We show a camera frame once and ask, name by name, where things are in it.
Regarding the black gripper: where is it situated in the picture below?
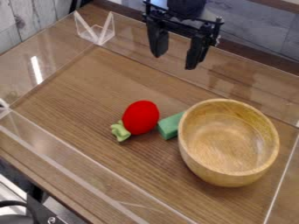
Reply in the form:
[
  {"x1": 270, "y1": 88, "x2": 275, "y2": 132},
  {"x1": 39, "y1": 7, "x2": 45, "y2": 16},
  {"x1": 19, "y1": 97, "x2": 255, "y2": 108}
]
[{"x1": 144, "y1": 0, "x2": 224, "y2": 70}]

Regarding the light wooden bowl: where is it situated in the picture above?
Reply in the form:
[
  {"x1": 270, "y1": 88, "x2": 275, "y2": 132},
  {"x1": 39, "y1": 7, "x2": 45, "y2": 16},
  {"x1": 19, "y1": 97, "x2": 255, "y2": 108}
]
[{"x1": 177, "y1": 99, "x2": 280, "y2": 187}]

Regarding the red plush strawberry toy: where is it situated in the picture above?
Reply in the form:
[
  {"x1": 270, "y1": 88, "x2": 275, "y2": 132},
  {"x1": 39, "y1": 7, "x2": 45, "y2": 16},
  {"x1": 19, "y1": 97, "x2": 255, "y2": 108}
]
[{"x1": 111, "y1": 101, "x2": 160, "y2": 142}]

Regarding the green rectangular block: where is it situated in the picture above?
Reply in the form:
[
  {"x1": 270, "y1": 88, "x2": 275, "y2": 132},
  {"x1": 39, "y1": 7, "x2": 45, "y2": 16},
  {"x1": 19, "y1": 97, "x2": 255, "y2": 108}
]
[{"x1": 157, "y1": 112, "x2": 183, "y2": 140}]

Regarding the clear acrylic corner bracket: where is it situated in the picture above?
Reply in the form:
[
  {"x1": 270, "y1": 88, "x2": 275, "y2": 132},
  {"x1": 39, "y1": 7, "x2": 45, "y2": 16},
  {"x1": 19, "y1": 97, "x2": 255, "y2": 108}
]
[{"x1": 73, "y1": 11, "x2": 116, "y2": 46}]

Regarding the black metal bracket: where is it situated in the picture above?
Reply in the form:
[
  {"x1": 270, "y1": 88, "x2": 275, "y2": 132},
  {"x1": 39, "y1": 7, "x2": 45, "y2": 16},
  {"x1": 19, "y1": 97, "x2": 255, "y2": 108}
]
[{"x1": 25, "y1": 195, "x2": 68, "y2": 224}]

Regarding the black cable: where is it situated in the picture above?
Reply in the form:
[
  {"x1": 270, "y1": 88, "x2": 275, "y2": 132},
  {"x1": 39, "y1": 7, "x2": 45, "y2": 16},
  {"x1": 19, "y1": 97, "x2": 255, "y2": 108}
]
[{"x1": 0, "y1": 199, "x2": 31, "y2": 217}]

